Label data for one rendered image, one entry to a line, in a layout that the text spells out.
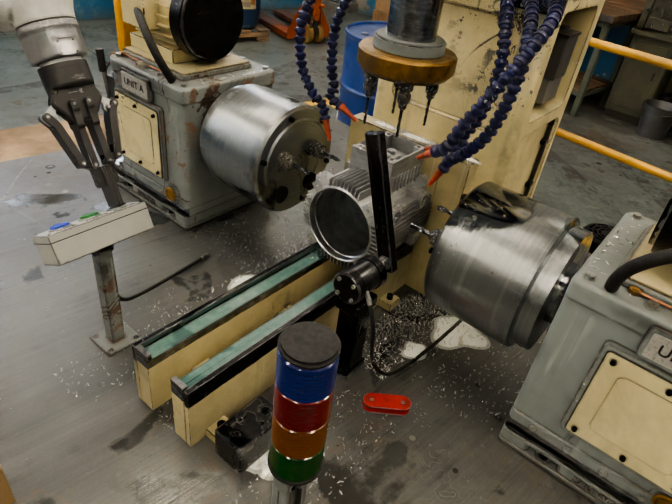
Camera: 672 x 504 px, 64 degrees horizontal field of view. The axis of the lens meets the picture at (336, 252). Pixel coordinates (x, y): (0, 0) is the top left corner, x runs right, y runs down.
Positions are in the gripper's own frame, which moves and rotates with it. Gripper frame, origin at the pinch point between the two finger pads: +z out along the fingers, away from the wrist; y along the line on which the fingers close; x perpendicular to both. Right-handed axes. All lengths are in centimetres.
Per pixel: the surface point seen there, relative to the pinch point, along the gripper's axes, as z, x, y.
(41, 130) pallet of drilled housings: -24, 253, 88
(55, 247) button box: 6.0, -3.5, -13.0
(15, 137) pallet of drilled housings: -23, 252, 72
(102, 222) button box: 4.9, -3.5, -4.8
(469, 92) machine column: 2, -34, 65
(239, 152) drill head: 1.9, 1.8, 30.0
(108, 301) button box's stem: 19.4, 4.3, -5.9
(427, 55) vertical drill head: -7, -39, 43
